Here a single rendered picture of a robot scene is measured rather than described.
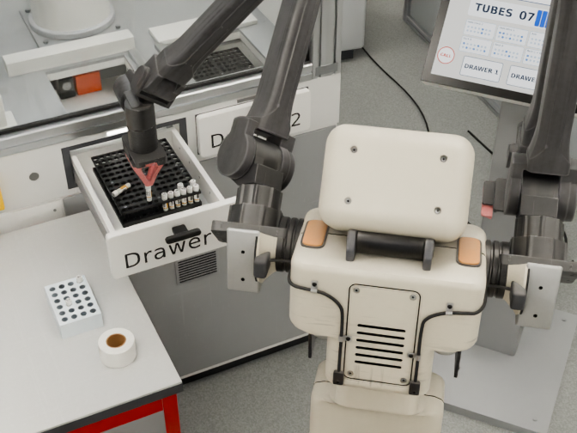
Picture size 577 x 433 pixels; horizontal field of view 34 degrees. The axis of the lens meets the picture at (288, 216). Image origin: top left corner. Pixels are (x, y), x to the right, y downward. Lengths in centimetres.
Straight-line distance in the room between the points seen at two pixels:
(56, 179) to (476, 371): 135
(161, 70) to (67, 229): 55
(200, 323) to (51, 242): 62
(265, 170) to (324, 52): 86
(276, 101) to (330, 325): 37
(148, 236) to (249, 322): 85
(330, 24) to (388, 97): 182
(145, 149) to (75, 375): 45
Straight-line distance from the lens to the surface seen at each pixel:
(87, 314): 193
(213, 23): 173
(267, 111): 151
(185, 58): 178
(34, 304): 203
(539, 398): 284
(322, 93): 235
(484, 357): 290
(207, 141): 225
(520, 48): 229
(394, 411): 158
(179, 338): 265
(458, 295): 135
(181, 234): 191
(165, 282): 249
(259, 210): 145
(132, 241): 192
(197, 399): 280
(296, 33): 155
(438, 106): 403
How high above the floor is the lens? 213
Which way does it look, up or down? 39 degrees down
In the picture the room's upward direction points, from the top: straight up
